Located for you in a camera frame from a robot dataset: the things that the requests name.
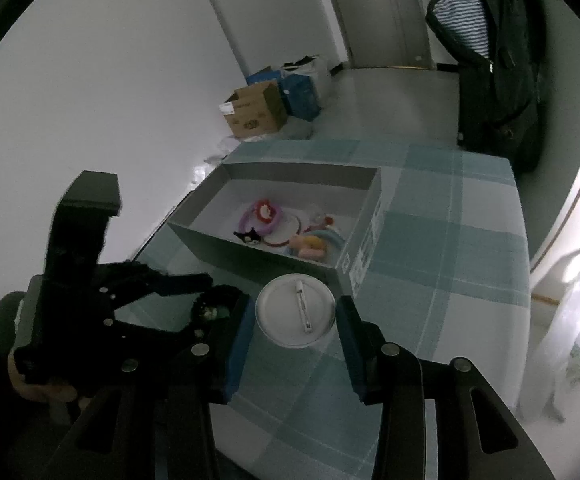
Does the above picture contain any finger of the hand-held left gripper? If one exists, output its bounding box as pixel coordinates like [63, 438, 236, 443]
[112, 260, 215, 308]
[112, 317, 209, 357]

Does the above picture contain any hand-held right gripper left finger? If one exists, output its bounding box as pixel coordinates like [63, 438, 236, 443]
[40, 290, 251, 480]

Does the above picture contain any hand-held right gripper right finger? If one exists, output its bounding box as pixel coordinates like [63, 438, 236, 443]
[336, 296, 557, 480]

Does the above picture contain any black bead bracelet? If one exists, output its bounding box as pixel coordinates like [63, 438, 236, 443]
[191, 284, 243, 334]

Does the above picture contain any grey cardboard box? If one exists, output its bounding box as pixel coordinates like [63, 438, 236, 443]
[166, 161, 387, 298]

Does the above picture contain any purple ring bracelet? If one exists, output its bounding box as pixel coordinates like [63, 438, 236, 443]
[240, 199, 285, 235]

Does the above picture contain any red thin hoop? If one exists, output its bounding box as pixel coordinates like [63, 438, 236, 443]
[262, 215, 303, 250]

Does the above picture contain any red flower hair clip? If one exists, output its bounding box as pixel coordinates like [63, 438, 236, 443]
[253, 200, 279, 224]

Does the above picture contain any blue ring bracelet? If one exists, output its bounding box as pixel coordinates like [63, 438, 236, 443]
[302, 227, 343, 252]

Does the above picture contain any person's left hand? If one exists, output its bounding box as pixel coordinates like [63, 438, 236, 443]
[7, 352, 93, 411]

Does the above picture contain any grey chair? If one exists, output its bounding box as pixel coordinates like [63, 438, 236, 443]
[0, 291, 28, 357]

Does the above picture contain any white plastic bag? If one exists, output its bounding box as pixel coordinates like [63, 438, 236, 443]
[204, 137, 243, 167]

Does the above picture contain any brown cardboard box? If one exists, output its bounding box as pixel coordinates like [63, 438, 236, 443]
[220, 80, 289, 140]

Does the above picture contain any large clear plastic bag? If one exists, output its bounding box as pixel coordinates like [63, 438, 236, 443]
[517, 247, 580, 422]

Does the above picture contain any blue paper bag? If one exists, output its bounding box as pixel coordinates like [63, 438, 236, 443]
[280, 74, 321, 122]
[246, 66, 283, 87]

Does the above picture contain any white bag with dark items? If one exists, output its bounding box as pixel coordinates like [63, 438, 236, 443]
[282, 55, 332, 109]

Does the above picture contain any black jacket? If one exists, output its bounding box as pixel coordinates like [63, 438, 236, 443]
[440, 0, 542, 174]

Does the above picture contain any grey door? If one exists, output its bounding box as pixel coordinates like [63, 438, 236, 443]
[320, 0, 431, 69]

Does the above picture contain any striped shirt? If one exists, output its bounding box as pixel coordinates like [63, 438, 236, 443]
[426, 0, 492, 64]

